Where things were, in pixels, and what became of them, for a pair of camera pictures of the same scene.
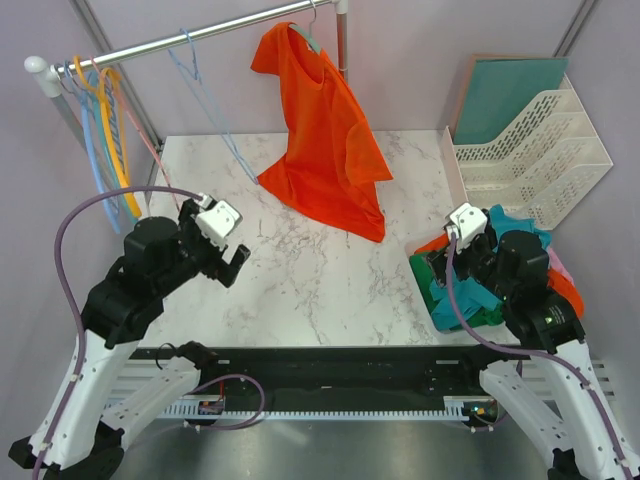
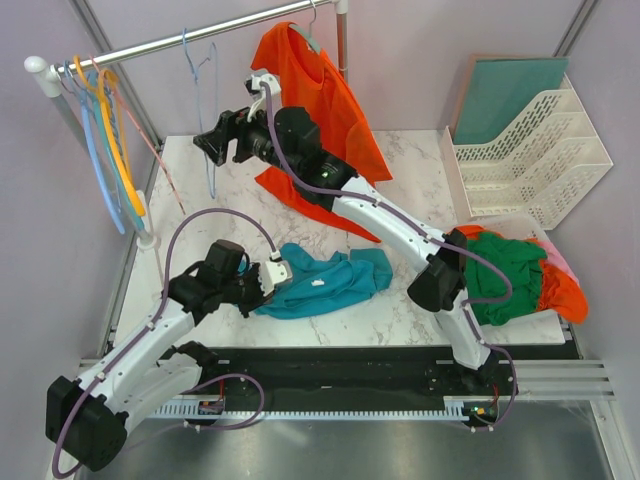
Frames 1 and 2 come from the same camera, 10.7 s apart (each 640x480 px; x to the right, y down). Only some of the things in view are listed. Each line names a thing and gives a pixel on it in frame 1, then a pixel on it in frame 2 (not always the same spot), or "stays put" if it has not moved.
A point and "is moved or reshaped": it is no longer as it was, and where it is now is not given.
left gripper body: (202, 253) → (247, 291)
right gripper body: (477, 260) → (259, 138)
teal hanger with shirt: (308, 36) stays put
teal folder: (498, 88) stays put
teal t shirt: (470, 297) → (328, 283)
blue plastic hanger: (91, 150) stays put
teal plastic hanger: (93, 80) stays put
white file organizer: (540, 166) stays put
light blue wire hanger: (195, 83) is moved or reshaped
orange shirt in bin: (558, 281) stays put
